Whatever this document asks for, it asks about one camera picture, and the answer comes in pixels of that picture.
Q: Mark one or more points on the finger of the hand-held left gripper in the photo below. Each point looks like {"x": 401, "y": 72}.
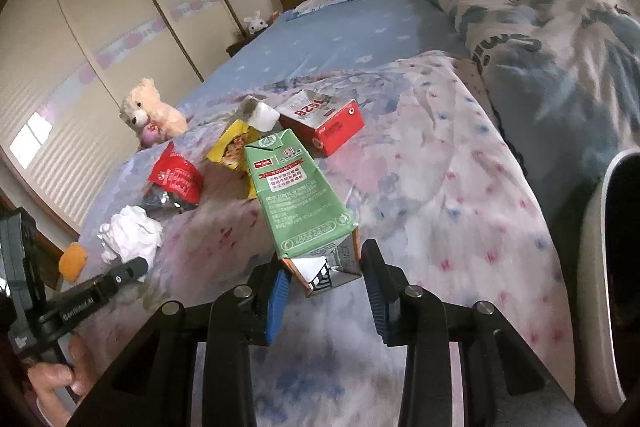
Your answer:
{"x": 105, "y": 287}

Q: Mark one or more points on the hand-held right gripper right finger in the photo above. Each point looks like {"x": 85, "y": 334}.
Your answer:
{"x": 377, "y": 297}

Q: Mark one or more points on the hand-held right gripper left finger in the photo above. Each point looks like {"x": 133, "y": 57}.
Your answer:
{"x": 278, "y": 302}

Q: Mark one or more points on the white tissue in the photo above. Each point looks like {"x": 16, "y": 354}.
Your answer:
{"x": 131, "y": 234}

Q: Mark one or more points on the green milk carton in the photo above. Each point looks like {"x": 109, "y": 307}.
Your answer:
{"x": 295, "y": 197}

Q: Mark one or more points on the red cardboard box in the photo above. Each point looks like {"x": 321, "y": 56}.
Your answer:
{"x": 325, "y": 127}

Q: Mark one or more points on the white round trash bin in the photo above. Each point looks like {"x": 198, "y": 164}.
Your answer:
{"x": 600, "y": 287}

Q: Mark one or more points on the person's left hand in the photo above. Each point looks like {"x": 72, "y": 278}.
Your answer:
{"x": 55, "y": 382}

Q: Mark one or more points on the orange sponge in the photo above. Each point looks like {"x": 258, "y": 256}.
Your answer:
{"x": 72, "y": 263}

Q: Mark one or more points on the pink floral blanket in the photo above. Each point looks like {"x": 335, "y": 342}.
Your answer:
{"x": 440, "y": 217}

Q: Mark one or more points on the red snack wrapper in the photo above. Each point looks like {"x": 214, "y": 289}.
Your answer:
{"x": 175, "y": 174}

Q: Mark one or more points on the yellow snack wrapper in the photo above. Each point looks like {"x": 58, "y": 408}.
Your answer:
{"x": 230, "y": 147}

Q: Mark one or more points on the beige teddy bear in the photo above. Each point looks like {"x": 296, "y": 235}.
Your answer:
{"x": 155, "y": 112}

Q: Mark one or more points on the white paper cup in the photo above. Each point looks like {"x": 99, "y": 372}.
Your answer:
{"x": 263, "y": 116}

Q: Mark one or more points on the cream slatted sliding wardrobe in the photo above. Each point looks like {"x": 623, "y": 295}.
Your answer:
{"x": 75, "y": 72}

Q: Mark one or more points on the blue bed sheet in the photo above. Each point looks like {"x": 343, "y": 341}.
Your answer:
{"x": 350, "y": 52}

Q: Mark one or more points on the dark wooden nightstand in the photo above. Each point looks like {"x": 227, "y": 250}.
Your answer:
{"x": 245, "y": 42}

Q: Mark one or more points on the white rabbit plush toy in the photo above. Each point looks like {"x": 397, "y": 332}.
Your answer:
{"x": 255, "y": 24}

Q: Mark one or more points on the small red toy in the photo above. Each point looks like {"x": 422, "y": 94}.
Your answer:
{"x": 274, "y": 17}

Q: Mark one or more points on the blue patterned pillow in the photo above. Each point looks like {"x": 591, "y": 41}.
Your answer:
{"x": 332, "y": 2}

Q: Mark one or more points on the white quilt with blue patches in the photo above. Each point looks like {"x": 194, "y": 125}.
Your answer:
{"x": 540, "y": 32}

